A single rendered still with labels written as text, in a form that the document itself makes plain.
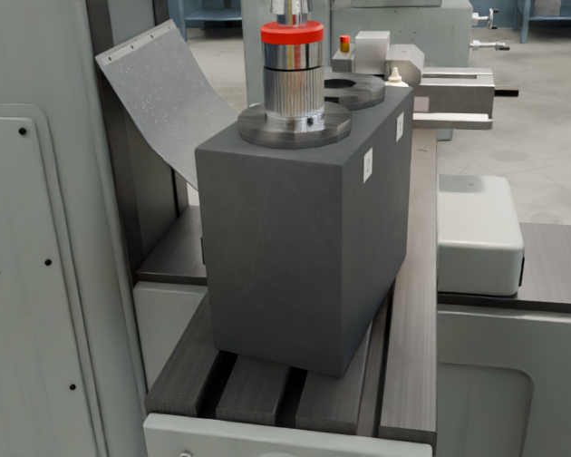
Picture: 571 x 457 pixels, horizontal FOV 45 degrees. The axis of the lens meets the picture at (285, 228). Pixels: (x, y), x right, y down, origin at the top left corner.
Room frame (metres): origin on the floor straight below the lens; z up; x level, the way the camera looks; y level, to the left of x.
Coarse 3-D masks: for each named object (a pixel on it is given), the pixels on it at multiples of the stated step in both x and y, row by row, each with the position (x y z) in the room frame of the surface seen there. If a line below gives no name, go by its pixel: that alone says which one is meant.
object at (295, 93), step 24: (264, 48) 0.51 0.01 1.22; (288, 48) 0.50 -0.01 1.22; (312, 48) 0.50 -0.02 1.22; (264, 72) 0.51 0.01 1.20; (288, 72) 0.50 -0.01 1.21; (312, 72) 0.50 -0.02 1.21; (264, 96) 0.52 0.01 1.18; (288, 96) 0.50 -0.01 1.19; (312, 96) 0.50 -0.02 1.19; (288, 120) 0.50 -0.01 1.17; (312, 120) 0.50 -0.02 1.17
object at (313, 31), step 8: (264, 24) 0.53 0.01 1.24; (272, 24) 0.52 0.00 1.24; (312, 24) 0.52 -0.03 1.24; (320, 24) 0.52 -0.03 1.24; (264, 32) 0.51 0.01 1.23; (272, 32) 0.50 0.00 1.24; (280, 32) 0.50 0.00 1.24; (288, 32) 0.50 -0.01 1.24; (296, 32) 0.50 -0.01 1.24; (304, 32) 0.50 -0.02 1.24; (312, 32) 0.50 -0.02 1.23; (320, 32) 0.51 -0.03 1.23; (264, 40) 0.51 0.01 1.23; (272, 40) 0.50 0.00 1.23; (280, 40) 0.50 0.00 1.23; (288, 40) 0.50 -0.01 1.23; (296, 40) 0.50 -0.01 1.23; (304, 40) 0.50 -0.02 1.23; (312, 40) 0.50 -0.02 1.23
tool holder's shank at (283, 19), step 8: (272, 0) 0.52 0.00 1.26; (280, 0) 0.51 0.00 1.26; (288, 0) 0.51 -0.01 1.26; (296, 0) 0.51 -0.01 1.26; (304, 0) 0.51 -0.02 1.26; (272, 8) 0.51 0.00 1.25; (280, 8) 0.51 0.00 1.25; (288, 8) 0.51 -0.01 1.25; (296, 8) 0.51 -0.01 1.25; (304, 8) 0.51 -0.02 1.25; (312, 8) 0.52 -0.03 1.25; (280, 16) 0.51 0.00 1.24; (288, 16) 0.51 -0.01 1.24; (296, 16) 0.51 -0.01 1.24; (304, 16) 0.51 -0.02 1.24; (280, 24) 0.51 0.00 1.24; (288, 24) 0.51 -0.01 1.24; (296, 24) 0.51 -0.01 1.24; (304, 24) 0.51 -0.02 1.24
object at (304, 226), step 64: (256, 128) 0.49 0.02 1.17; (320, 128) 0.48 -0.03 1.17; (384, 128) 0.54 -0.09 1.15; (256, 192) 0.47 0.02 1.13; (320, 192) 0.45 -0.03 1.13; (384, 192) 0.55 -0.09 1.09; (256, 256) 0.47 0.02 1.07; (320, 256) 0.45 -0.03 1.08; (384, 256) 0.56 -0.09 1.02; (256, 320) 0.47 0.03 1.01; (320, 320) 0.45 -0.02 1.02
